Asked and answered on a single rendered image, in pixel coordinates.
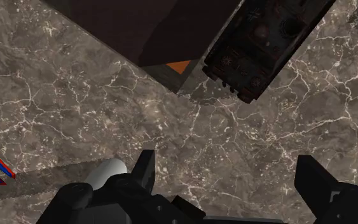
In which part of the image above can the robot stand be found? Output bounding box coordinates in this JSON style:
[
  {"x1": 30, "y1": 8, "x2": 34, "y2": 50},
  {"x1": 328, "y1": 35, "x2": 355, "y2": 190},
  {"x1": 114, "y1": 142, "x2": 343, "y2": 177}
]
[{"x1": 39, "y1": 0, "x2": 245, "y2": 95}]

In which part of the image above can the white cylinder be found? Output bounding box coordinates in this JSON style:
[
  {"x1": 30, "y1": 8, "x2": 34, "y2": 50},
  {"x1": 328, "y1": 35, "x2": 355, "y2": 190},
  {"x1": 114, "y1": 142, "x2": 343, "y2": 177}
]
[{"x1": 84, "y1": 157, "x2": 128, "y2": 191}]

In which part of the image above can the dark brown toy tank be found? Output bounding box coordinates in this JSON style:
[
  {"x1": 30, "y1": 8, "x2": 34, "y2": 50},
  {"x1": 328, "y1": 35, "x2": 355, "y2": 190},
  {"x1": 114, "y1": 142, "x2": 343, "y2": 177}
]
[{"x1": 202, "y1": 0, "x2": 338, "y2": 105}]

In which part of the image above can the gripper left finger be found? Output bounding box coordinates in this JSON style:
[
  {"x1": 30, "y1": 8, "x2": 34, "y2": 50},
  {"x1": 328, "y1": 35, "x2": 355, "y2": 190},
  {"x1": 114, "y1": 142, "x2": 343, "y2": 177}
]
[{"x1": 36, "y1": 150, "x2": 182, "y2": 224}]

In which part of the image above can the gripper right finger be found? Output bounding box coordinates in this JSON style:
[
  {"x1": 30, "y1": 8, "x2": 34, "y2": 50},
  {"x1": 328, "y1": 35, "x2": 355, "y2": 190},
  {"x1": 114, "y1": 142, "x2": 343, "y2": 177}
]
[{"x1": 294, "y1": 155, "x2": 358, "y2": 224}]

